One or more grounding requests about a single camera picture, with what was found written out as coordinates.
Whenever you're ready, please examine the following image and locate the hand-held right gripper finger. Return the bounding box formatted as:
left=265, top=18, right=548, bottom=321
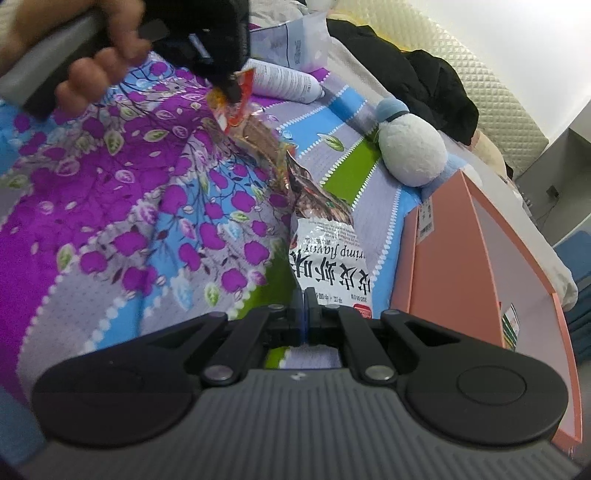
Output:
left=305, top=288, right=463, bottom=385
left=139, top=288, right=305, bottom=387

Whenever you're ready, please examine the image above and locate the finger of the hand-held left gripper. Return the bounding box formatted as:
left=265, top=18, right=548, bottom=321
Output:
left=210, top=69, right=246, bottom=105

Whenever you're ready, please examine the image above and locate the orange snack packet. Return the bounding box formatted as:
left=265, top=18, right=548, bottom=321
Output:
left=205, top=67, right=297, bottom=190

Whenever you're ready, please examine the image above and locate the white brown snack packet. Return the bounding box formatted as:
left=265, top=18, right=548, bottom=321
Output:
left=285, top=152, right=376, bottom=320

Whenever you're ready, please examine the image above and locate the pink cardboard box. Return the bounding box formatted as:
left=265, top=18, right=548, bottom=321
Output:
left=399, top=168, right=583, bottom=456

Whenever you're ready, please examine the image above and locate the person's left forearm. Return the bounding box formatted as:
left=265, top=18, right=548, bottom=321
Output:
left=0, top=0, right=92, bottom=75

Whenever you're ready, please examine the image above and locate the person's left hand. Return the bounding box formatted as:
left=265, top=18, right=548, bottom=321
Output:
left=54, top=0, right=154, bottom=116

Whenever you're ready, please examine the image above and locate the white printed bottle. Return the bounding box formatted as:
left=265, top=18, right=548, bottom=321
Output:
left=249, top=58, right=325, bottom=104

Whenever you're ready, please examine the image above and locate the clear plastic bag blue print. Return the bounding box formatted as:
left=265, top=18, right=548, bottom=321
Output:
left=249, top=11, right=334, bottom=73

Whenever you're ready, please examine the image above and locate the black garment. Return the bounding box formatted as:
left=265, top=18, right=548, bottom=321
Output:
left=328, top=18, right=479, bottom=147

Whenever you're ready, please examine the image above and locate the white and blue plush toy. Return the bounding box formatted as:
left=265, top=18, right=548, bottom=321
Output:
left=372, top=99, right=450, bottom=188

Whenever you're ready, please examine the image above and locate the beige pink pillow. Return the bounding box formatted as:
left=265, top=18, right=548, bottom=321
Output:
left=471, top=131, right=509, bottom=177

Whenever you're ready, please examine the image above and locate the cream quilted headboard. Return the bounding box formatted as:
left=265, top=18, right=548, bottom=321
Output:
left=383, top=0, right=551, bottom=172

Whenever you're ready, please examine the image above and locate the blue board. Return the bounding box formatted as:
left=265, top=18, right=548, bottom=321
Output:
left=554, top=231, right=591, bottom=283

